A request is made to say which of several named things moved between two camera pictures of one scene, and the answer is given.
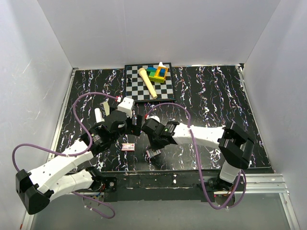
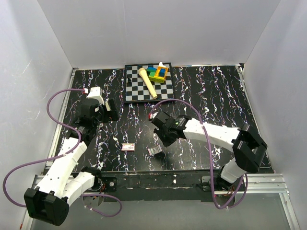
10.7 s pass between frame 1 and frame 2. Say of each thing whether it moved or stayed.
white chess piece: stayed
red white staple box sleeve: stayed
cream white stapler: stayed
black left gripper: moved
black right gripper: moved
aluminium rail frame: stayed
